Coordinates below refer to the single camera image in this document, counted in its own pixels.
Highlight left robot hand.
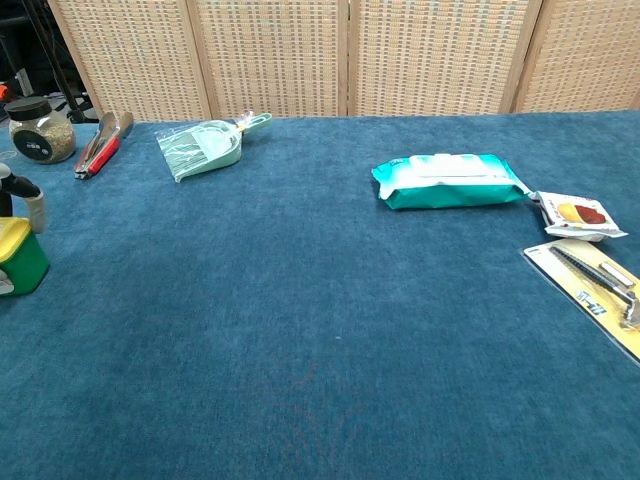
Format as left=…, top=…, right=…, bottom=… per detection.
left=0, top=162, right=47, bottom=235

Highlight green container with yellow lid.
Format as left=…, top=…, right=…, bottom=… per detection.
left=0, top=217, right=51, bottom=297

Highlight glass jar with black lid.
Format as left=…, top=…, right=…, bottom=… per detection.
left=5, top=97, right=77, bottom=165

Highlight black tripod stand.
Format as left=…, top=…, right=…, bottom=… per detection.
left=19, top=0, right=101, bottom=124

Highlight bagged mint green dustpan set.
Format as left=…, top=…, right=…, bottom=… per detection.
left=153, top=112, right=274, bottom=184

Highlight blue table mat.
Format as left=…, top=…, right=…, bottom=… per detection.
left=0, top=109, right=640, bottom=480

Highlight woven wooden folding screen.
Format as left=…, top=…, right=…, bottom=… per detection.
left=47, top=0, right=640, bottom=121

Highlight teal wet wipes pack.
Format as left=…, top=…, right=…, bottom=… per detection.
left=370, top=152, right=535, bottom=211

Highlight white snack packet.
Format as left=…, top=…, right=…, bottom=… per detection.
left=530, top=189, right=629, bottom=244

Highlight razor on yellow card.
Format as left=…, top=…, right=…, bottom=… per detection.
left=522, top=237, right=640, bottom=364

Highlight red-handled metal tongs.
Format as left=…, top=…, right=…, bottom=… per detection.
left=73, top=111, right=135, bottom=181

